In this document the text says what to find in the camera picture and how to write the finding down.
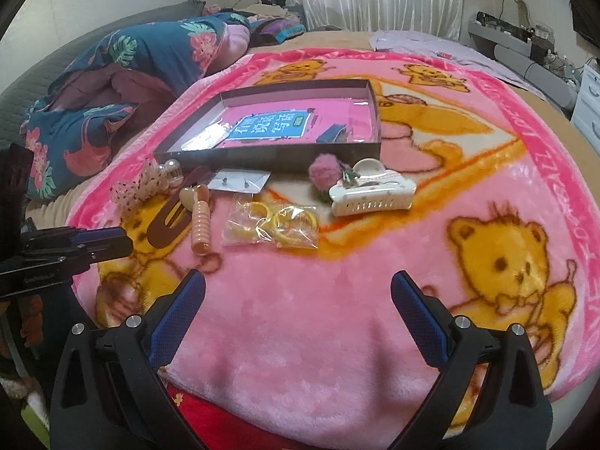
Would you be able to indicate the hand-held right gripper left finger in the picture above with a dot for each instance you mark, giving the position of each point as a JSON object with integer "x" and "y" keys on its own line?
{"x": 173, "y": 318}

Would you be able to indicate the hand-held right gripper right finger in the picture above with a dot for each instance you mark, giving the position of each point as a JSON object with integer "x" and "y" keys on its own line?
{"x": 417, "y": 314}

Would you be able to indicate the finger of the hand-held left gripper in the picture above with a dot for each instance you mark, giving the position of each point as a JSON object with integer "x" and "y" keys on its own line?
{"x": 101, "y": 234}
{"x": 110, "y": 249}

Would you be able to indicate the brown hair clip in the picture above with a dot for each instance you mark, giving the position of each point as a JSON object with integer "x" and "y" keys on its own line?
{"x": 157, "y": 234}

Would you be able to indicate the dotted lace hair bow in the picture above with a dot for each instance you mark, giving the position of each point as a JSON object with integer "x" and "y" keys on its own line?
{"x": 133, "y": 194}

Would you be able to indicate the peach spiral hair clip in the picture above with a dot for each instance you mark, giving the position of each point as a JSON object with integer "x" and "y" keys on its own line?
{"x": 200, "y": 229}

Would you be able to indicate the white claw hair clip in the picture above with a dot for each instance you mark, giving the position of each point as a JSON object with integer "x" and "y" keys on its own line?
{"x": 370, "y": 194}

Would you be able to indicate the earring card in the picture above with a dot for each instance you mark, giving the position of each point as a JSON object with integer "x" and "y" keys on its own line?
{"x": 239, "y": 180}

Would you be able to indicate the pink pompom hair clip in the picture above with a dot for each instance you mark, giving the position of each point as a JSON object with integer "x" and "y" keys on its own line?
{"x": 326, "y": 171}

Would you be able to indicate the dark cardboard box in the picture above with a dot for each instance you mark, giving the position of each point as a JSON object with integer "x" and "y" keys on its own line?
{"x": 262, "y": 152}

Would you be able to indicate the person's left forearm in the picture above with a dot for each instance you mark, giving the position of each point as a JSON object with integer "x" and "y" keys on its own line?
{"x": 21, "y": 393}

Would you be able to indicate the person's left hand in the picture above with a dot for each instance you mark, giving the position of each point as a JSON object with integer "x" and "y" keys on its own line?
{"x": 32, "y": 318}

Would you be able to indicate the red cloth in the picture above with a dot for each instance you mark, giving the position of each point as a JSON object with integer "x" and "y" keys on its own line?
{"x": 201, "y": 417}

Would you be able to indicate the pink bear printed blanket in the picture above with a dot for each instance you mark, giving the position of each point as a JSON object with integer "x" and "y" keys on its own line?
{"x": 304, "y": 314}

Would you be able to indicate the clear plastic packet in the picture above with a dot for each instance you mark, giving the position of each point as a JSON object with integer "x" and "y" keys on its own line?
{"x": 206, "y": 137}

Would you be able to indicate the blue floral quilt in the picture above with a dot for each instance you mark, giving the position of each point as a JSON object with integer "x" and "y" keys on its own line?
{"x": 140, "y": 51}

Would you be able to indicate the small blue hair clip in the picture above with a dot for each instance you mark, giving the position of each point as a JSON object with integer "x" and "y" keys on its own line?
{"x": 330, "y": 133}

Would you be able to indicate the lilac garment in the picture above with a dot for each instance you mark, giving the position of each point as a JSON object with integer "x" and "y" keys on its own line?
{"x": 468, "y": 56}

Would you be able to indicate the white drawer cabinet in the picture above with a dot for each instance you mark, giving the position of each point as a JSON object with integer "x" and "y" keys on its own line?
{"x": 588, "y": 103}

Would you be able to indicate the purple and blue pillow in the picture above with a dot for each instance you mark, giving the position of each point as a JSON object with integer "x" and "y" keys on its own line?
{"x": 279, "y": 28}

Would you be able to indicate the grey shelf unit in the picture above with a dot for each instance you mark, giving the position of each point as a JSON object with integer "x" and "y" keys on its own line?
{"x": 511, "y": 51}

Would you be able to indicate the bed with tan sheet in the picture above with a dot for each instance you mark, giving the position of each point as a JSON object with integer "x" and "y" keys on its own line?
{"x": 337, "y": 37}

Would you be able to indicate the black screen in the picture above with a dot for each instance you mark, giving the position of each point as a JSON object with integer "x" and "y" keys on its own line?
{"x": 586, "y": 18}

